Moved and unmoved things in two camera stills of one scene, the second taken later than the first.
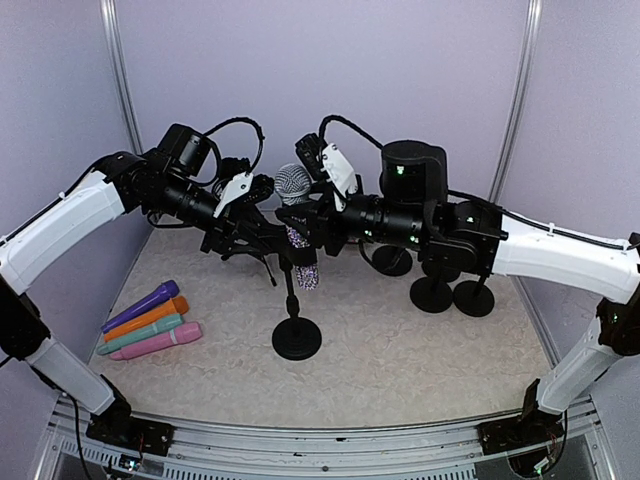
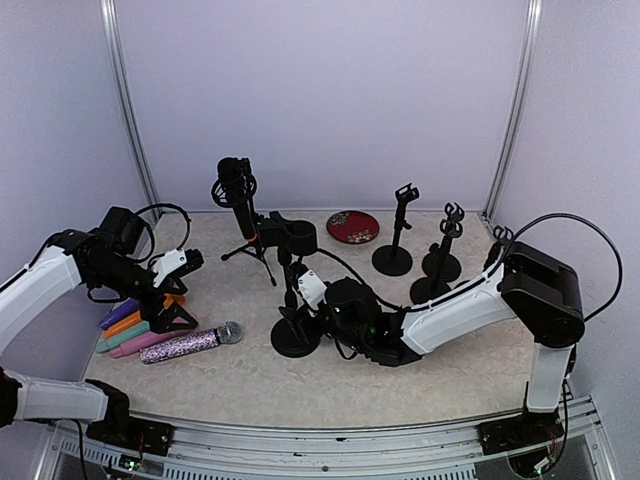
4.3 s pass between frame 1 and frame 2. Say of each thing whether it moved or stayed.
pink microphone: stayed
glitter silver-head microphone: moved
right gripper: moved
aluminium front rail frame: stayed
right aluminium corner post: stayed
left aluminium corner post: stayed
